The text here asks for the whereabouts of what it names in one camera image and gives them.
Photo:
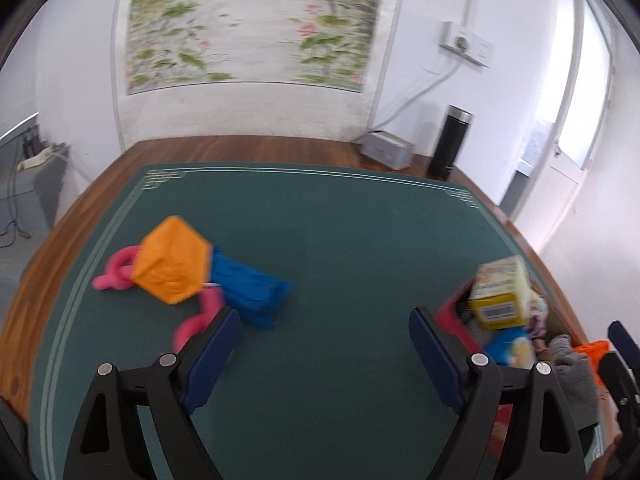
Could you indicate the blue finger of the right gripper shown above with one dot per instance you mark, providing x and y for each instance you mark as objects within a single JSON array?
[{"x": 623, "y": 342}]

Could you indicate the light orange rubber cube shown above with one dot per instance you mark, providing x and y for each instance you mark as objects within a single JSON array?
[{"x": 173, "y": 261}]

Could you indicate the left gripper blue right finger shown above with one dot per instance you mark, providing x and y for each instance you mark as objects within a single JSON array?
[{"x": 442, "y": 356}]

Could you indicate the dark orange rubber cube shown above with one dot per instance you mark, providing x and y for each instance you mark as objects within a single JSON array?
[{"x": 594, "y": 351}]

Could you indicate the white power strip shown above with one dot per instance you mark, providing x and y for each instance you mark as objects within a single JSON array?
[{"x": 34, "y": 161}]

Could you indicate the red metal tin box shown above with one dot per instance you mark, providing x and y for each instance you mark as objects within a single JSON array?
[{"x": 541, "y": 439}]

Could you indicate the white door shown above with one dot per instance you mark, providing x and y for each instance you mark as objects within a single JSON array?
[{"x": 570, "y": 110}]

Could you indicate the yellow paper box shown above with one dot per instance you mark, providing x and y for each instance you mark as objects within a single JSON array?
[{"x": 500, "y": 294}]

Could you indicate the landscape scroll painting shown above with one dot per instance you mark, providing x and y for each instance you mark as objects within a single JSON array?
[{"x": 305, "y": 68}]

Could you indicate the grey knitted sock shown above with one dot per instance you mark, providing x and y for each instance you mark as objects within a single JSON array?
[{"x": 576, "y": 379}]

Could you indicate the grey concrete stairs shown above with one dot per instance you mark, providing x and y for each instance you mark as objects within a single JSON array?
[{"x": 29, "y": 199}]

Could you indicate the black thermos bottle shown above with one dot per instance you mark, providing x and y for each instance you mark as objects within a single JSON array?
[{"x": 449, "y": 143}]

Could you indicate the grey box device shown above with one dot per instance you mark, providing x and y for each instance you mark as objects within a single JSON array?
[{"x": 387, "y": 149}]

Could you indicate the pink foam curler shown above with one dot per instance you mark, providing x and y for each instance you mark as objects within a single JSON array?
[
  {"x": 118, "y": 270},
  {"x": 211, "y": 301}
]

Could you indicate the white wall socket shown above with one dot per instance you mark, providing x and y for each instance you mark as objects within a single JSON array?
[{"x": 462, "y": 41}]

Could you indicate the blue snack packet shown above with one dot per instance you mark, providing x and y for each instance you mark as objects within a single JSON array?
[{"x": 512, "y": 347}]

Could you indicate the blue cloth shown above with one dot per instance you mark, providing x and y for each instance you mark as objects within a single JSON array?
[{"x": 256, "y": 295}]

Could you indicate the green table mat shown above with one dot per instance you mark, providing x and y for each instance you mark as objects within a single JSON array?
[{"x": 334, "y": 389}]

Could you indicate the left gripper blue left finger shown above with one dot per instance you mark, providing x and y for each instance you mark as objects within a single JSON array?
[{"x": 204, "y": 356}]

